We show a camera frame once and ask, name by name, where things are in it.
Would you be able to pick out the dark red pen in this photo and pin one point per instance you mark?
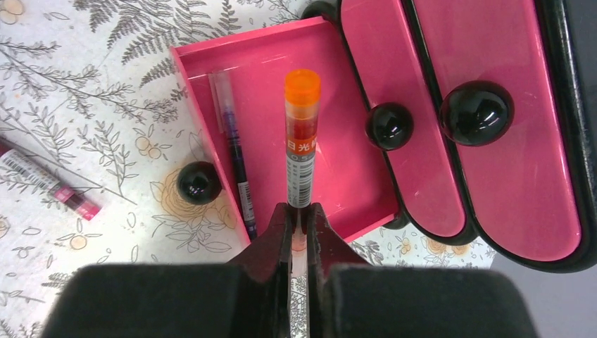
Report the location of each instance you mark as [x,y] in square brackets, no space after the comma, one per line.
[28,172]

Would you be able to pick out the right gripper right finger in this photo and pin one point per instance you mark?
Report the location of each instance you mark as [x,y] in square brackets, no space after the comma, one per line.
[348,297]

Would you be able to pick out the black pink drawer box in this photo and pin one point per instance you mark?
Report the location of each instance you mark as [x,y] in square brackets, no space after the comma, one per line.
[466,119]

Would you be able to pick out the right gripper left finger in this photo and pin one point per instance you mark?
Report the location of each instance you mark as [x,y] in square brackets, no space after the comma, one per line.
[247,296]

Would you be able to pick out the floral table mat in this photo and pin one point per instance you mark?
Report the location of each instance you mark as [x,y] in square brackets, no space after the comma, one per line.
[89,91]

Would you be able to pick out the purple pen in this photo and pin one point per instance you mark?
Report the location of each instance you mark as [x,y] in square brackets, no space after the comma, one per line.
[225,106]

